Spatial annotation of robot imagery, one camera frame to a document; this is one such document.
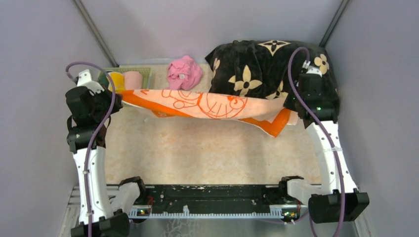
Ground grey yellow duck towel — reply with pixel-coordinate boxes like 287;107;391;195
108;71;126;93

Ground orange peach towel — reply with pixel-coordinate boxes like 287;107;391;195
121;89;298;137

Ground black floral pillow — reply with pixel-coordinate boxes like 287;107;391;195
205;40;340;109

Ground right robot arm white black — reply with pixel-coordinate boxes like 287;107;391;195
278;73;370;224

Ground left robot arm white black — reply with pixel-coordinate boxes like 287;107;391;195
65;86;148;237

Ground rolled dark green towel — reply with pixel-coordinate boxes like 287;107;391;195
97;72;109;89

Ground rolled peach towel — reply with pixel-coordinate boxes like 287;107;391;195
123;71;143;90

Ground green plastic basket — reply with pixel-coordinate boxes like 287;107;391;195
105;67;152;89

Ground pink towel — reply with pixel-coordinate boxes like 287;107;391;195
167;55;203;91

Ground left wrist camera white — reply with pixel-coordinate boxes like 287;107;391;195
77;69;105;94

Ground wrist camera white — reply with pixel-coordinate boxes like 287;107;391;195
77;69;105;94
302;60;323;77

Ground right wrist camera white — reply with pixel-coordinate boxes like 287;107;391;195
302;60;323;77

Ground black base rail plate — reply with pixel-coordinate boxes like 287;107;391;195
134;185;306;218

